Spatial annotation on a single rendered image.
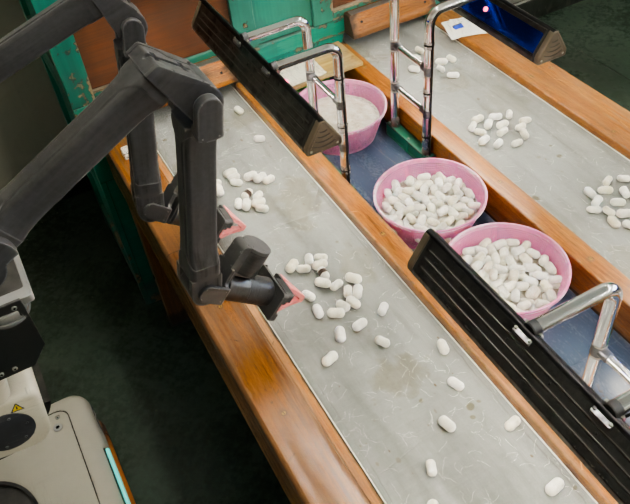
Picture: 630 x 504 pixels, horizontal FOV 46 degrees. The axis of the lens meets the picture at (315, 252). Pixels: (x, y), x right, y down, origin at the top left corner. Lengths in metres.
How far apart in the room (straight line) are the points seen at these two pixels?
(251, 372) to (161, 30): 1.04
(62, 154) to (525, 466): 0.90
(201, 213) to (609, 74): 2.77
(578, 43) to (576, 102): 1.83
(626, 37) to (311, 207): 2.53
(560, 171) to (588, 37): 2.13
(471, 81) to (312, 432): 1.21
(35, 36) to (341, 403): 0.85
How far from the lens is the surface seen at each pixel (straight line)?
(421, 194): 1.78
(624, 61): 3.81
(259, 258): 1.31
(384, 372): 1.44
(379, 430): 1.37
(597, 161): 1.94
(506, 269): 1.63
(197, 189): 1.15
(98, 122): 1.02
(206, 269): 1.26
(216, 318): 1.54
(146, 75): 1.00
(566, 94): 2.12
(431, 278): 1.15
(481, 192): 1.79
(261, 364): 1.44
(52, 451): 2.07
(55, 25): 1.41
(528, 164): 1.90
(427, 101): 1.85
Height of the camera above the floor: 1.92
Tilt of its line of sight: 45 degrees down
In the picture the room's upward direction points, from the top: 7 degrees counter-clockwise
